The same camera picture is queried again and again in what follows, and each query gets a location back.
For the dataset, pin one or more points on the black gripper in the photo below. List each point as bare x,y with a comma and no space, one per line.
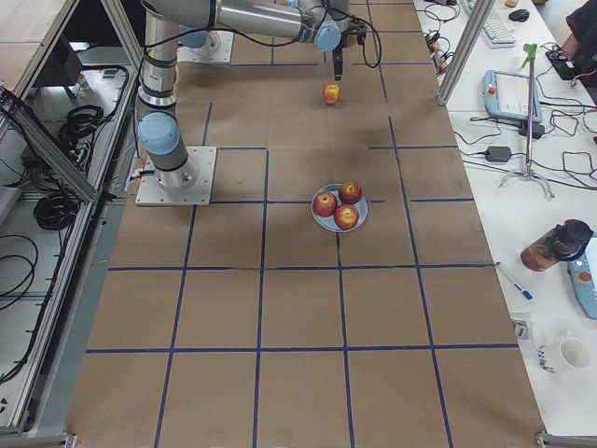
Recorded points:
338,64

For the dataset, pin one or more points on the white keyboard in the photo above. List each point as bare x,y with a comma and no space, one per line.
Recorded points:
496,33

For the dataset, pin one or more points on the black power adapter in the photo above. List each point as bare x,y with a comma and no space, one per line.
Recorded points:
498,154

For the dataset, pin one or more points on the red apple plate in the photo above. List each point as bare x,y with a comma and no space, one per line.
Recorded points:
346,217
324,204
350,192

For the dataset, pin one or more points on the black computer mouse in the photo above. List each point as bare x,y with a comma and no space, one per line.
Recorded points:
519,15

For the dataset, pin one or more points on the teach pendant tablet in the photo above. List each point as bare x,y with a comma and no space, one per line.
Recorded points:
505,95

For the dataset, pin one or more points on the red apple plate left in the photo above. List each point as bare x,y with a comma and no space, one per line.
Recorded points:
324,204

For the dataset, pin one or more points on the yellow-red apple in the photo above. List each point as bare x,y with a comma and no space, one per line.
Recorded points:
331,93

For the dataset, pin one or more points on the red apple plate front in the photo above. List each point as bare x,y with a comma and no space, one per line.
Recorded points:
346,217

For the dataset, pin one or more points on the green handled reacher tool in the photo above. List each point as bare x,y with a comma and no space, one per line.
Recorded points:
527,172

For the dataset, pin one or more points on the aluminium frame post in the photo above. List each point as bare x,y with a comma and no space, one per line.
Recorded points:
468,38

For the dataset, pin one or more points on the red apple plate back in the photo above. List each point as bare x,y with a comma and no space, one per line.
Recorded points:
350,192

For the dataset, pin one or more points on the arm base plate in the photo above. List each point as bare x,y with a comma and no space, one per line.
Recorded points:
220,55
189,185

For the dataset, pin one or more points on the dark lid drink bottle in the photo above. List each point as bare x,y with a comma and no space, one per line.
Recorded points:
565,242

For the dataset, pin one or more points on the blue white pen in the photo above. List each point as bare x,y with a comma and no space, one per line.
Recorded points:
516,284

